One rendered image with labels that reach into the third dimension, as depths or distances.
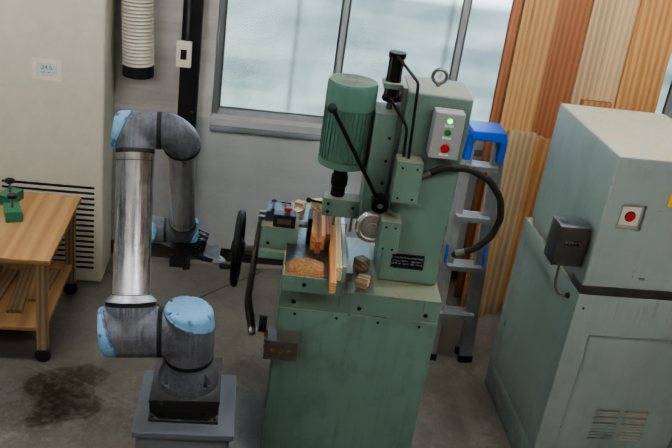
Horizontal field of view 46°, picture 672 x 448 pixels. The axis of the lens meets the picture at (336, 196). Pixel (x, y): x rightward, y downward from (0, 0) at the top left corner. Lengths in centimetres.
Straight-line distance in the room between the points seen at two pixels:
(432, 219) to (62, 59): 194
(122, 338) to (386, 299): 95
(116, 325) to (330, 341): 85
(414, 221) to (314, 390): 75
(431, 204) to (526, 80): 152
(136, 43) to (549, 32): 202
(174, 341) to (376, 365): 88
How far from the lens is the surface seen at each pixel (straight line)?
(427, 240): 287
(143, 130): 243
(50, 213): 386
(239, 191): 434
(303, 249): 284
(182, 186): 265
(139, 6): 389
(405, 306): 286
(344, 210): 287
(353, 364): 299
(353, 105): 268
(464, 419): 368
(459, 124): 264
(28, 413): 352
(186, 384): 251
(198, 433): 255
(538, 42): 416
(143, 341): 243
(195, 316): 241
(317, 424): 316
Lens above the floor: 222
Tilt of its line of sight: 23 degrees down
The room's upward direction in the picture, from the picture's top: 8 degrees clockwise
